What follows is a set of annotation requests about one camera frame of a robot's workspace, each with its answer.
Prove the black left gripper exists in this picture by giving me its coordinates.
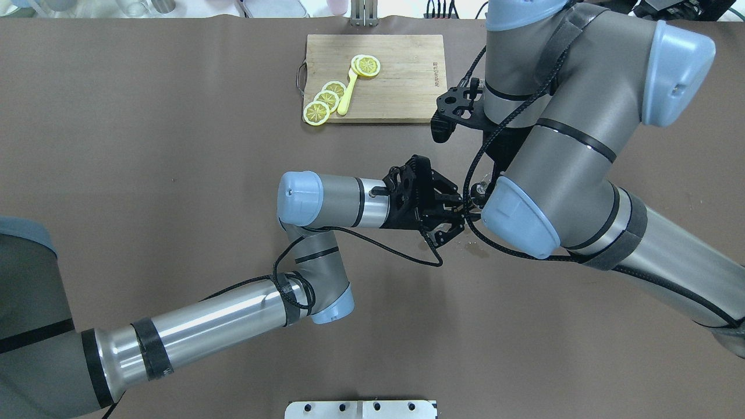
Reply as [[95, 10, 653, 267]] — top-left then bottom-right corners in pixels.
[[386, 172, 466, 248]]

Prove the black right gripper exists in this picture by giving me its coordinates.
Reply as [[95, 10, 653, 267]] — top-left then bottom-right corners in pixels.
[[486, 126, 533, 181]]

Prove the clear glass cup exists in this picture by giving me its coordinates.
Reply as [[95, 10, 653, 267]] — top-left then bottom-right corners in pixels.
[[469, 182, 491, 208]]

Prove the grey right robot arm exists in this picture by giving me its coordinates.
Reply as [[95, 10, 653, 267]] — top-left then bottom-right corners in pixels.
[[482, 1, 744, 357]]

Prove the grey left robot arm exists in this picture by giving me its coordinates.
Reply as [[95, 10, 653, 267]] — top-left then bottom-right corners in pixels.
[[2, 168, 464, 418]]

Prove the bamboo cutting board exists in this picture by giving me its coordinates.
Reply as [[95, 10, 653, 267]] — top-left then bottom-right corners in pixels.
[[303, 34, 448, 123]]

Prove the yellow plastic knife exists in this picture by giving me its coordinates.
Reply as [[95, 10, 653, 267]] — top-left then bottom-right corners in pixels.
[[337, 65, 359, 116]]

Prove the lemon slice middle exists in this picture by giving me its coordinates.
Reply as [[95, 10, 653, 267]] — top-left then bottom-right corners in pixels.
[[314, 90, 340, 112]]

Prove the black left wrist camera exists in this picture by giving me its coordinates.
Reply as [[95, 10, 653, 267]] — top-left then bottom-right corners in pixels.
[[383, 155, 434, 206]]

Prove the lemon slice near handle end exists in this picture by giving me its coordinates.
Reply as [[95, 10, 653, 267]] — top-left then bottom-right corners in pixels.
[[350, 55, 381, 77]]

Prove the aluminium frame post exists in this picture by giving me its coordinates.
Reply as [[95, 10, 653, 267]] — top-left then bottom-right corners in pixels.
[[350, 0, 379, 27]]

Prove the metal cutting board handle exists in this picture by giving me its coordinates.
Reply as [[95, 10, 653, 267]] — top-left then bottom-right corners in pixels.
[[296, 59, 308, 98]]

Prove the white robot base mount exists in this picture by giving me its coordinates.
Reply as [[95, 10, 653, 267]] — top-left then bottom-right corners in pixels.
[[284, 400, 439, 418]]

